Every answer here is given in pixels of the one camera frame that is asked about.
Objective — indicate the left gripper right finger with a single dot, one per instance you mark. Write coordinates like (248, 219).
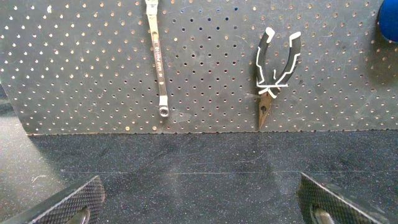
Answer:
(332, 202)

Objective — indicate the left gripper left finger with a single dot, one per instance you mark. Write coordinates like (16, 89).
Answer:
(65, 205)

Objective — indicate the pliers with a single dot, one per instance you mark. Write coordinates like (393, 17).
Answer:
(264, 105)

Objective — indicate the wrench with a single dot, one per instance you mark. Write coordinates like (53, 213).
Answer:
(157, 59)

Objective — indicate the roll of blue tape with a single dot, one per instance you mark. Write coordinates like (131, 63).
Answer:
(390, 20)

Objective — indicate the black pegboard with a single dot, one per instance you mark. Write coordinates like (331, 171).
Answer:
(93, 77)

